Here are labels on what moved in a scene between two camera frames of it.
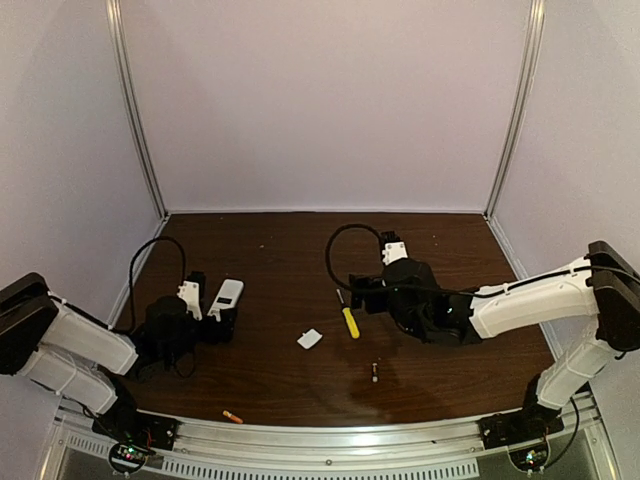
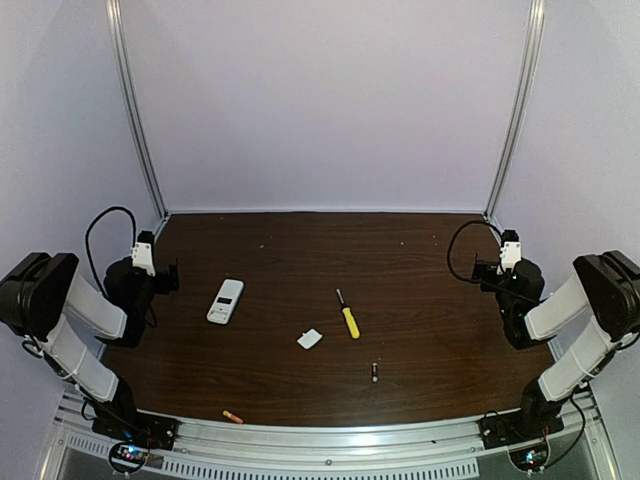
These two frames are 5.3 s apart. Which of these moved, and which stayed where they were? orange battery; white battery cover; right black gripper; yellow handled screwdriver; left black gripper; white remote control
Moved: left black gripper; right black gripper
Stayed: orange battery; yellow handled screwdriver; white battery cover; white remote control
